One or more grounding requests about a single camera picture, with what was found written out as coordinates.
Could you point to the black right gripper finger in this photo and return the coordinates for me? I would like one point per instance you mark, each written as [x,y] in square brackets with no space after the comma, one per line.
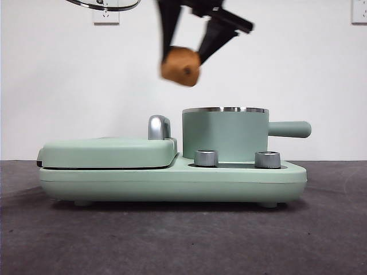
[215,40]
[169,28]

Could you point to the brown sweet potato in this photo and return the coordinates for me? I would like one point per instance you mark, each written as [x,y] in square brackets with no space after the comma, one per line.
[180,67]

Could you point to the glass lid with green knob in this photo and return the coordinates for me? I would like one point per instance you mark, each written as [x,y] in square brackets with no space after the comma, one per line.
[114,5]

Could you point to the mint green hinged griddle lid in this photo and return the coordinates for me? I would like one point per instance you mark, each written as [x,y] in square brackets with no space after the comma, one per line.
[109,151]

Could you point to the silver control dial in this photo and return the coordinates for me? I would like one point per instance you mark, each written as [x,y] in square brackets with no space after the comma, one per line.
[267,159]
[206,158]

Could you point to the mint green breakfast machine base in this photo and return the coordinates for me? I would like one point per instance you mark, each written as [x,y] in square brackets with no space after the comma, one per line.
[172,183]

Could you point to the white wall socket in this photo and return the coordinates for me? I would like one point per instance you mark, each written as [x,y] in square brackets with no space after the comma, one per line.
[106,17]
[359,11]

